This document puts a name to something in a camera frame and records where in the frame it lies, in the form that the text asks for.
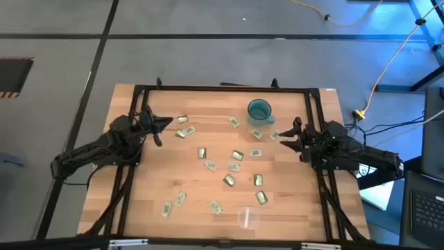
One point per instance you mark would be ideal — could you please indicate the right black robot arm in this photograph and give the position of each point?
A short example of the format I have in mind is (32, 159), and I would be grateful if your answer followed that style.
(364, 154)

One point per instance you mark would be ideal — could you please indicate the black laptop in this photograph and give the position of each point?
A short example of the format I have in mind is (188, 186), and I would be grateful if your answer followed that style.
(426, 212)

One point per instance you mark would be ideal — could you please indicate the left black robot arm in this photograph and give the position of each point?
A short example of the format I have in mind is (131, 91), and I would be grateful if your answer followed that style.
(97, 149)

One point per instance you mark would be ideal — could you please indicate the blue metal stand frame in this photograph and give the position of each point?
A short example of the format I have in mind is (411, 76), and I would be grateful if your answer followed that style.
(429, 34)

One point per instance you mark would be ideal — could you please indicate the black floor hatch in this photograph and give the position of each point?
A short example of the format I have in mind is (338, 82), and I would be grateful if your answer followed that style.
(14, 76)

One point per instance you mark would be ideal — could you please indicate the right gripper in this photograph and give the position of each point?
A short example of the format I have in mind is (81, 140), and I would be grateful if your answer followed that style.
(308, 142)

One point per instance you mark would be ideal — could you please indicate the white paper sheet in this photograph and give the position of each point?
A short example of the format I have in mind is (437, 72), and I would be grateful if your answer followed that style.
(378, 196)

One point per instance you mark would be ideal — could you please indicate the grey monitor back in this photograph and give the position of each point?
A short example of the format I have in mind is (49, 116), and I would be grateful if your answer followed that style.
(433, 139)

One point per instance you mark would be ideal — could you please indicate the black aluminium table frame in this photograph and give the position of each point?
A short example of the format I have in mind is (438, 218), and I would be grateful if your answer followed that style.
(225, 89)

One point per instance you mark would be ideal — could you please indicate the clear plastic bin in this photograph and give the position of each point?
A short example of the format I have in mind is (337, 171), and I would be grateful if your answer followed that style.
(248, 218)

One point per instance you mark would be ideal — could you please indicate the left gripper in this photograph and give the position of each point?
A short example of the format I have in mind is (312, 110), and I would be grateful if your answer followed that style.
(146, 121)

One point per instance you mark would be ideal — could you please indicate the green sweetener packet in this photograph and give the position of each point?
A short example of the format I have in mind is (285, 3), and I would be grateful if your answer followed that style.
(258, 180)
(202, 153)
(166, 209)
(237, 155)
(256, 133)
(216, 207)
(234, 122)
(210, 165)
(275, 135)
(180, 199)
(229, 180)
(234, 167)
(261, 197)
(255, 152)
(182, 119)
(179, 133)
(189, 130)

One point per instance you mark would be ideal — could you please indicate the black beam with silver brackets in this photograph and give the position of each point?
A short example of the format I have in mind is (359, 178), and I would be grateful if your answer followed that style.
(222, 244)

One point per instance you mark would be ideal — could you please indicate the yellow power plug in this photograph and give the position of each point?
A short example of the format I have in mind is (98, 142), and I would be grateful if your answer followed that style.
(359, 114)

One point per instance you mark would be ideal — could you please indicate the teal enamel mug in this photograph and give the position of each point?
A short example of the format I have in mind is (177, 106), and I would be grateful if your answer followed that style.
(259, 112)

